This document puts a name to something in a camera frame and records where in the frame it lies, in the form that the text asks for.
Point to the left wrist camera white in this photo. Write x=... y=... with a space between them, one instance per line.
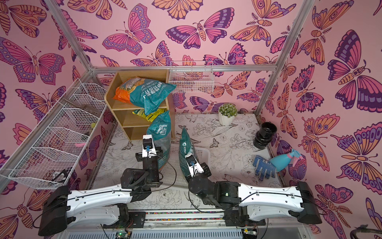
x=147 y=145

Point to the teal spray bottle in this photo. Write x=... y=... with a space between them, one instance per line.
x=280 y=162

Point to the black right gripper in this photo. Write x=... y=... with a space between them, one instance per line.
x=205 y=171

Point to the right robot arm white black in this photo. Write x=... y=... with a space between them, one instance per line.
x=258 y=202

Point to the teal orange fertilizer bag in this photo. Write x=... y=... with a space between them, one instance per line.
x=149 y=94
x=131 y=91

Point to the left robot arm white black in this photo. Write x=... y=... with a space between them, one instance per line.
x=64 y=206

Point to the potted green succulent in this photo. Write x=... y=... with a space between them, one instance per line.
x=227 y=113

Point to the small white wire basket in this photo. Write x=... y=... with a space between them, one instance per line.
x=190 y=76

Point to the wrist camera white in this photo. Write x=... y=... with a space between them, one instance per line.
x=193 y=165
x=147 y=145

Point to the white wire wall rack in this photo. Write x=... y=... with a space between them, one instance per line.
x=50 y=153

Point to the teal yellow fertilizer bag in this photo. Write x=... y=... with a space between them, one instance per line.
x=185 y=147

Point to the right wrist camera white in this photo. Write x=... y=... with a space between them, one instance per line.
x=193 y=165

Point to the yellow fertilizer packet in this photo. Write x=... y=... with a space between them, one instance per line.
x=160 y=129
x=150 y=117

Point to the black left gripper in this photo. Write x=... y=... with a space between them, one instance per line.
x=158 y=155

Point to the wooden three-tier shelf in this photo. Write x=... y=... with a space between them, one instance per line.
x=134 y=126

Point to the blue dotted glove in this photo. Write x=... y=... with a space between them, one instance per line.
x=263 y=168

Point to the black camera lens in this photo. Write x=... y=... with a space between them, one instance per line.
x=264 y=135

